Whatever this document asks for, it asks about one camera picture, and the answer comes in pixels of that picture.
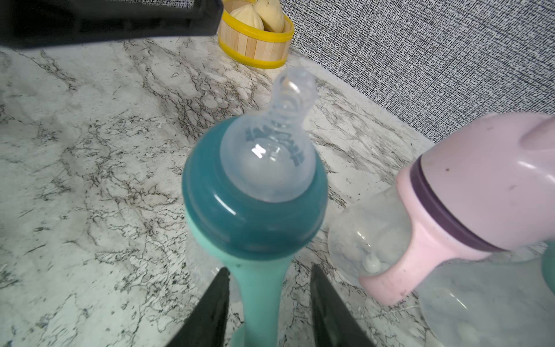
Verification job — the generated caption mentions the lower beige bun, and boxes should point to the lower beige bun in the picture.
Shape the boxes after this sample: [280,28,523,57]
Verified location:
[230,4,264,30]

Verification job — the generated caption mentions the mint handle ring front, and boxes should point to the mint handle ring front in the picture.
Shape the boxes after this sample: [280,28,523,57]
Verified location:
[184,207,296,347]

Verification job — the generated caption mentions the upper beige bun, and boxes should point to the upper beige bun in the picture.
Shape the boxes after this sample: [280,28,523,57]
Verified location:
[254,0,286,33]

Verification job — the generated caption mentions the beige bun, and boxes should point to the beige bun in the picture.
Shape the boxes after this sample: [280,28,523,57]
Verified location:
[254,0,286,33]
[230,4,264,30]

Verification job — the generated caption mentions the clear baby bottle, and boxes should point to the clear baby bottle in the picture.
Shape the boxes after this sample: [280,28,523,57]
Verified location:
[417,243,554,346]

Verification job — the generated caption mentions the clear bottle front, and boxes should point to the clear bottle front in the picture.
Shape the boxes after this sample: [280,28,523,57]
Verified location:
[328,186,412,287]

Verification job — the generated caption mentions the pink bottle cap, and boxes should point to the pink bottle cap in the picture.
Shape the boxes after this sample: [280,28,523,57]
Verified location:
[421,113,554,250]

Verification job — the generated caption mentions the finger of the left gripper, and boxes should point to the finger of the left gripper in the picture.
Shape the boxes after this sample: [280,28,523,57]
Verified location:
[1,1,223,49]

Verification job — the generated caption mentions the purple nipple collar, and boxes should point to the purple nipple collar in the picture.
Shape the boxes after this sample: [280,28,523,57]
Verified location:
[410,156,506,253]

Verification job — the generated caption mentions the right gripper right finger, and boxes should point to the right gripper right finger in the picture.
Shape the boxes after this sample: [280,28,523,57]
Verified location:
[310,264,375,347]

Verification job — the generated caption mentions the pink bottle handle ring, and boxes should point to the pink bottle handle ring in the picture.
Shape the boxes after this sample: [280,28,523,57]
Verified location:
[358,164,493,307]

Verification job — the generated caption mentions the yellow steamer basket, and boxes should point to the yellow steamer basket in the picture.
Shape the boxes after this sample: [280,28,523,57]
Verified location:
[218,1,295,69]

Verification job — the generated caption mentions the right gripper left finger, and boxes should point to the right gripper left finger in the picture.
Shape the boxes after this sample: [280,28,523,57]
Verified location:
[166,267,230,347]

